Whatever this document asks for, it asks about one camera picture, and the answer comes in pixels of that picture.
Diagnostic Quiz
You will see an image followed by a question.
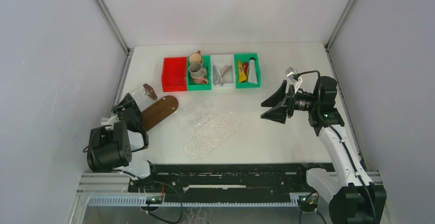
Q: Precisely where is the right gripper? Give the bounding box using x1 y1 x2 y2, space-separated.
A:
261 79 319 124

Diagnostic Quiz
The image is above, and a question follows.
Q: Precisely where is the clear holder with wooden ends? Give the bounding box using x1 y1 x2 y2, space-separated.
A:
131 83 157 106

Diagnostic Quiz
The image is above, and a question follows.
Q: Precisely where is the clear acrylic holder box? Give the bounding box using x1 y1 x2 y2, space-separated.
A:
185 103 215 130

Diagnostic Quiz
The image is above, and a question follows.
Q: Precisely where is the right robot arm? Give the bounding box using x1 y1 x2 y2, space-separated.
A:
261 76 387 223

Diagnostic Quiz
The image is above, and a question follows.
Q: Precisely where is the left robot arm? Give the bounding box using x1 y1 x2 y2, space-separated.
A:
84 93 161 192

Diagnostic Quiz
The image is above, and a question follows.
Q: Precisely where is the brown wooden oval tray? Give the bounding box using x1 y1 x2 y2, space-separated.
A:
141 95 179 132

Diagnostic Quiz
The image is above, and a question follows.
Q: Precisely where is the white toothpaste tube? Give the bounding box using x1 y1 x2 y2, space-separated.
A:
248 57 258 85

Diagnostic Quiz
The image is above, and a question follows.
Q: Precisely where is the yellow toothpaste tube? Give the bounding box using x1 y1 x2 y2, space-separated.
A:
237 60 247 83

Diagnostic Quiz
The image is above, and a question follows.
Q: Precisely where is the red toothpaste tube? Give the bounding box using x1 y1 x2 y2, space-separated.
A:
242 62 249 77

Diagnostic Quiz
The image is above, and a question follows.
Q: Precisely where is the green bin with toothpaste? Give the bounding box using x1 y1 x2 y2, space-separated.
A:
234 53 261 89

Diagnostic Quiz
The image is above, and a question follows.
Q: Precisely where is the pink toothbrush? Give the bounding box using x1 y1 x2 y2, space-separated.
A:
214 65 232 87

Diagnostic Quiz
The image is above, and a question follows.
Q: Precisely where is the clear textured oval tray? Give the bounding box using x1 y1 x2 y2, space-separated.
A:
184 111 241 159

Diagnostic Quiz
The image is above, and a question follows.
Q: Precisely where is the red plastic bin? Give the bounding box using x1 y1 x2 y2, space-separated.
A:
161 56 187 92

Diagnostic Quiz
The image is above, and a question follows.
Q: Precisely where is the white translucent bin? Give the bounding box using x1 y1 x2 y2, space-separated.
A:
210 54 235 89

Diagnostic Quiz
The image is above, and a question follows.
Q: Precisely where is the green bin with cups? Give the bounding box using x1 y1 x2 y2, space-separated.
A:
186 55 211 91

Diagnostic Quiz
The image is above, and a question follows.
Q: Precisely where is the grey ceramic mug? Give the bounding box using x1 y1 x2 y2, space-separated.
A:
188 62 207 78

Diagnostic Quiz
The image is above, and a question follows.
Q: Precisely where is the left circuit board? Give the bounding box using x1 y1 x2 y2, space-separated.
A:
145 196 164 206

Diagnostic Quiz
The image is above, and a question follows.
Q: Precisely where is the circuit board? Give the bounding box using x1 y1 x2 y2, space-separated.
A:
145 196 164 206
298 193 320 213

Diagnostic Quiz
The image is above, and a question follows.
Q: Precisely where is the right circuit board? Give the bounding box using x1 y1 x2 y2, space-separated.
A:
298 193 320 213

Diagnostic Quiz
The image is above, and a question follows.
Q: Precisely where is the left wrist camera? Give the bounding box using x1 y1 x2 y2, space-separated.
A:
101 115 120 129

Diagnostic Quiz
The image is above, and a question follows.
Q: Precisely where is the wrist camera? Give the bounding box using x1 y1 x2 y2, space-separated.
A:
285 67 303 92
101 115 120 129

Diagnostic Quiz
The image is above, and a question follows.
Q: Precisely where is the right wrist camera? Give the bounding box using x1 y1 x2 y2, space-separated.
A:
285 67 303 92

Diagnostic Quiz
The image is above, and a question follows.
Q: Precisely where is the right camera cable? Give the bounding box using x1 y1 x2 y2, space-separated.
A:
295 69 380 224

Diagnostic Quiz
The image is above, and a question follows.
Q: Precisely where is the beige cup orange handle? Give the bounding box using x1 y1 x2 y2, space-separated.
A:
188 50 203 65

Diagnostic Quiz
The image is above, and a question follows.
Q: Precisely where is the black front rail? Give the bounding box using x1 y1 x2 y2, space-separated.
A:
127 163 335 205

